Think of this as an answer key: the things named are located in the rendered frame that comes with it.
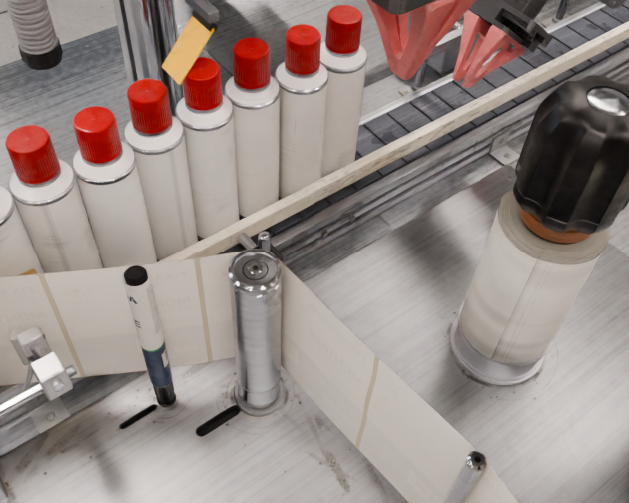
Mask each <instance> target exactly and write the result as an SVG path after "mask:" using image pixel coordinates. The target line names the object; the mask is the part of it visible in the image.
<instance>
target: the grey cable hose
mask: <svg viewBox="0 0 629 503"><path fill-rule="evenodd" d="M5 2H6V6H7V8H8V12H9V14H10V18H11V21H12V24H13V27H14V30H15V33H16V37H17V39H18V43H19V45H18V48H19V52H20V55H21V58H22V61H23V62H25V64H26V66H28V67H29V68H31V69H34V70H48V69H51V68H53V67H55V66H57V65H58V64H59V63H60V62H61V60H62V54H63V51H62V48H61V44H60V41H59V38H58V37H56V33H55V29H54V25H53V22H52V18H51V14H50V12H49V8H48V3H47V1H46V0H5Z"/></svg>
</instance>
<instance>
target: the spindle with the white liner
mask: <svg viewBox="0 0 629 503"><path fill-rule="evenodd" d="M515 173H516V176H517V179H516V182H515V184H514V187H513V189H512V190H511V191H509V192H508V193H507V194H506V195H505V196H504V197H503V198H502V200H501V201H500V204H499V207H498V210H497V213H496V216H495V219H494V222H493V225H492V227H491V229H490V232H489V234H488V237H487V240H486V243H485V246H484V250H483V253H482V255H481V257H480V260H479V262H478V265H477V268H476V270H475V274H474V277H473V280H472V283H471V285H470V288H469V290H468V292H467V295H466V298H465V301H464V303H463V304H462V306H461V308H460V311H459V314H458V318H457V319H456V320H455V322H454V324H453V327H452V330H451V334H450V342H451V347H452V350H453V353H454V355H455V357H456V359H457V360H458V362H459V363H460V364H461V365H462V366H463V367H464V368H465V369H466V370H467V371H468V372H469V373H471V374H472V375H473V376H475V377H477V378H479V379H481V380H483V381H485V382H488V383H492V384H497V385H514V384H518V383H522V382H524V381H526V380H528V379H529V378H531V377H532V376H533V375H534V374H535V373H536V372H537V371H538V370H539V368H540V366H541V364H542V362H543V359H544V356H545V354H546V353H547V351H548V350H549V348H550V346H551V343H552V339H553V338H554V336H555V335H556V333H557V332H558V330H559V328H560V326H561V324H562V322H563V320H564V318H565V316H566V315H567V313H568V312H569V310H570V309H571V307H572V305H573V303H574V301H575V299H576V297H577V295H578V293H579V291H580V290H581V288H582V287H583V285H584V284H585V282H586V280H587V279H588V277H589V275H590V273H591V271H592V269H593V267H594V266H595V265H596V263H597V261H598V259H599V258H600V256H601V255H602V253H603V252H604V250H605V249H606V247H607V245H608V241H609V227H611V225H612V224H613V223H614V221H615V218H616V217H617V215H618V214H619V212H621V211H622V210H624V209H625V207H626V206H627V204H628V202H629V84H625V83H620V82H616V81H614V80H611V79H609V78H607V77H606V76H596V75H591V76H586V77H584V78H583V79H581V80H577V81H567V82H564V83H563V84H561V85H560V86H558V87H557V88H556V89H555V90H553V91H552V92H551V93H550V94H549V95H548V96H547V97H546V98H545V99H544V100H543V101H542V102H541V104H540V105H539V107H538V108H537V111H536V113H535V115H534V118H533V121H532V124H531V126H530V129H529V132H528V135H527V137H526V140H525V143H524V145H523V148H522V151H521V154H520V156H519V159H518V162H517V164H516V168H515Z"/></svg>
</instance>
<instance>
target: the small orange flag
mask: <svg viewBox="0 0 629 503"><path fill-rule="evenodd" d="M216 30H217V25H216V24H215V23H211V24H210V23H208V22H207V21H206V20H205V19H204V18H203V17H202V16H201V15H200V14H199V13H197V12H196V11H195V10H193V12H192V17H191V19H190V20H189V22H188V24H187V25H186V27H185V29H184V30H183V32H182V34H181V35H180V37H179V39H178V40H177V42H176V43H175V45H174V47H173V48H172V50H171V52H170V53H169V55H168V57H167V58H166V60H165V62H164V63H163V65H162V68H163V69H164V70H165V71H166V72H167V73H168V74H169V75H170V76H171V77H172V78H173V79H174V80H175V81H176V82H177V83H178V84H179V85H181V84H182V82H183V81H184V79H185V77H186V76H187V74H188V72H189V71H190V69H191V68H192V66H193V64H194V63H195V61H196V59H197V58H198V56H199V55H200V53H201V51H202V50H203V48H204V46H205V45H206V43H207V42H208V40H209V38H210V37H211V35H212V34H213V33H214V32H215V31H216Z"/></svg>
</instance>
